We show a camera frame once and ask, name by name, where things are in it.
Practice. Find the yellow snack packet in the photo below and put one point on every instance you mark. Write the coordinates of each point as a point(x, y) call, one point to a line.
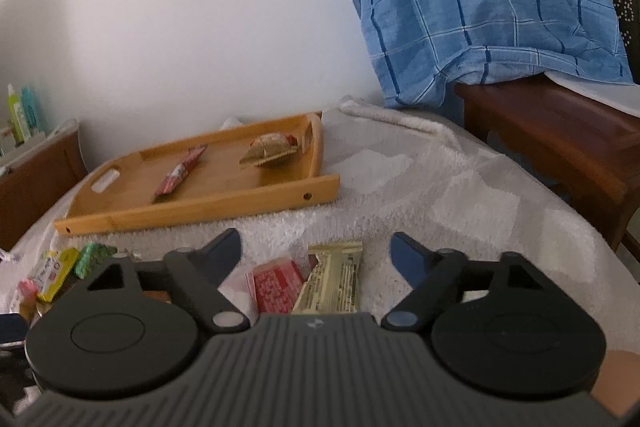
point(55, 277)

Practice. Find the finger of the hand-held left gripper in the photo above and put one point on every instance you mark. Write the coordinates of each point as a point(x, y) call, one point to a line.
point(11, 326)

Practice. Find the teal tube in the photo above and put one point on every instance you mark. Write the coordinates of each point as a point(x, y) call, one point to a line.
point(30, 109)

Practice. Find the wooden serving tray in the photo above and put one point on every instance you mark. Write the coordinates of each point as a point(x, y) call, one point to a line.
point(225, 187)

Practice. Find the long red snack packet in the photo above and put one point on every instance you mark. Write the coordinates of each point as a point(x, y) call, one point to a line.
point(177, 174)

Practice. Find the gold brown snack packet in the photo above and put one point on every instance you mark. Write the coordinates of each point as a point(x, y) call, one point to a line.
point(265, 152)

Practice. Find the brown wooden cabinet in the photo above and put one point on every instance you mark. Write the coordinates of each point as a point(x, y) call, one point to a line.
point(35, 177)

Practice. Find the beige snack bar packet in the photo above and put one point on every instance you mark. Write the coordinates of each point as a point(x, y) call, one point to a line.
point(332, 277)

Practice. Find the red square snack packet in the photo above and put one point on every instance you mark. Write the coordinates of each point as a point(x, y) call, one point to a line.
point(272, 289)

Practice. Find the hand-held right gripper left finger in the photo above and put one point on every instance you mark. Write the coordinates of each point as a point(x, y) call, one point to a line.
point(225, 249)

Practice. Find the white cloth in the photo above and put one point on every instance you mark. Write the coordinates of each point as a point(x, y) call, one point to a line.
point(600, 94)

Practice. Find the green snack packet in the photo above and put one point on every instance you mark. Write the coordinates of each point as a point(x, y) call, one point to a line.
point(92, 257)

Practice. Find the pink snack packet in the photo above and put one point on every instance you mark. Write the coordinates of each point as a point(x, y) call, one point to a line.
point(27, 289)

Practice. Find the green tube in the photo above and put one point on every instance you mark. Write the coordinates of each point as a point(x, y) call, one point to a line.
point(15, 117)

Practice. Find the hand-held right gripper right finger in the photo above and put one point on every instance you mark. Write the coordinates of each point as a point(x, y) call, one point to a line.
point(407, 257)

